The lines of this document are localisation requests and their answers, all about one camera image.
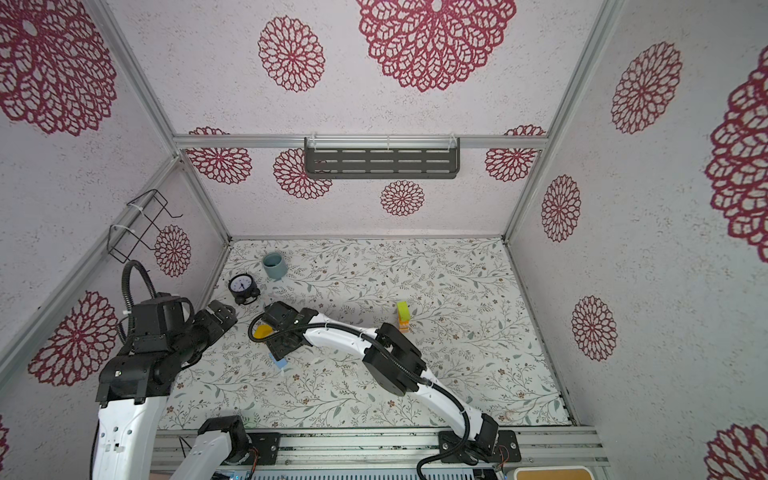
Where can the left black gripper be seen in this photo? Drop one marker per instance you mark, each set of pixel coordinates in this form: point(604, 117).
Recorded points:
point(213, 327)

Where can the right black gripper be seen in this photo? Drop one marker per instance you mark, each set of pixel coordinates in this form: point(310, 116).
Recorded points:
point(275, 347)

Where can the light blue rectangular block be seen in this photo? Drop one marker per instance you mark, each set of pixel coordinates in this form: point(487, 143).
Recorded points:
point(281, 364)

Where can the lime green rectangular block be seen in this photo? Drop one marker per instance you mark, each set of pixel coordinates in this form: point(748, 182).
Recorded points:
point(403, 312)

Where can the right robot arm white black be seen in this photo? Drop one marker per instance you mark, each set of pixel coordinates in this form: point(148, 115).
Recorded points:
point(393, 361)

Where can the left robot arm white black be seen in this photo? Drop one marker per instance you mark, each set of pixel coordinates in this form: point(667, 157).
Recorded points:
point(135, 385)

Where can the yellow house-shaped block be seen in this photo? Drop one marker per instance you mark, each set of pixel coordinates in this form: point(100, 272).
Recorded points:
point(262, 331)

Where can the black alarm clock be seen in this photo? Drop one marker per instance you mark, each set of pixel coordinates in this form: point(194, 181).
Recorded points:
point(243, 289)

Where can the teal ceramic cup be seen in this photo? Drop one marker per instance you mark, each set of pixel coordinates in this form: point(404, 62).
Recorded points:
point(275, 265)

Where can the orange white box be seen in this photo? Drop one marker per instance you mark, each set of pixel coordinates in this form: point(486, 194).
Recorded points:
point(553, 473)

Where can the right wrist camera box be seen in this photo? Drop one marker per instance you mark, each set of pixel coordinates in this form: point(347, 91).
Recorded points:
point(281, 317)

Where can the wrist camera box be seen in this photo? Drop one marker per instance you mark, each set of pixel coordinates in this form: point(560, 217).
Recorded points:
point(157, 323)
point(281, 317)

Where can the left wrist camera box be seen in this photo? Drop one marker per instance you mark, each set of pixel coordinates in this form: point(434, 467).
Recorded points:
point(157, 323)

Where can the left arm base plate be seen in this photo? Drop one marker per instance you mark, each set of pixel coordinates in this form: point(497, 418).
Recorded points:
point(263, 449)

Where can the black wire wall rack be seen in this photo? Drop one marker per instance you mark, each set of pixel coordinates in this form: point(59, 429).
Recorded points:
point(144, 212)

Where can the aluminium front rail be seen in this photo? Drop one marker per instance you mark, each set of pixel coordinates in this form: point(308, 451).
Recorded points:
point(322, 450)

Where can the dark grey wall shelf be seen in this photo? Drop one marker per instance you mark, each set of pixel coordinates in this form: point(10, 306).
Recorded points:
point(385, 161)

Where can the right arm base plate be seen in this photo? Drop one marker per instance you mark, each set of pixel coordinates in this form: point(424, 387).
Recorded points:
point(505, 450)

